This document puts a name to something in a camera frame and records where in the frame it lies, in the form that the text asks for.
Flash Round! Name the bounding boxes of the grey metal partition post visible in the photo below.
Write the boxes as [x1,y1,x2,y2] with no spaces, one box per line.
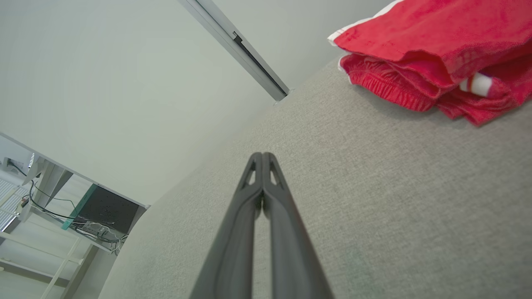
[178,0,290,102]

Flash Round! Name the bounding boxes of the red shorts with white bands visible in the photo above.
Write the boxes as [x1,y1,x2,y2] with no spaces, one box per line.
[328,0,532,113]

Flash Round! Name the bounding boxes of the white desk frame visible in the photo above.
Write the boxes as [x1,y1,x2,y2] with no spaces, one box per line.
[0,156,125,299]

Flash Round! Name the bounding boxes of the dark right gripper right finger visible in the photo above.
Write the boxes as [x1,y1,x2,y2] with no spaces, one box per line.
[263,152,335,299]

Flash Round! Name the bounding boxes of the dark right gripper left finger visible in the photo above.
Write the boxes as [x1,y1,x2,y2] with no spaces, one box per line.
[189,152,264,299]

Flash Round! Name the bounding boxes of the black computer box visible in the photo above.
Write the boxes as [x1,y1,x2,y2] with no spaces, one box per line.
[62,184,140,235]

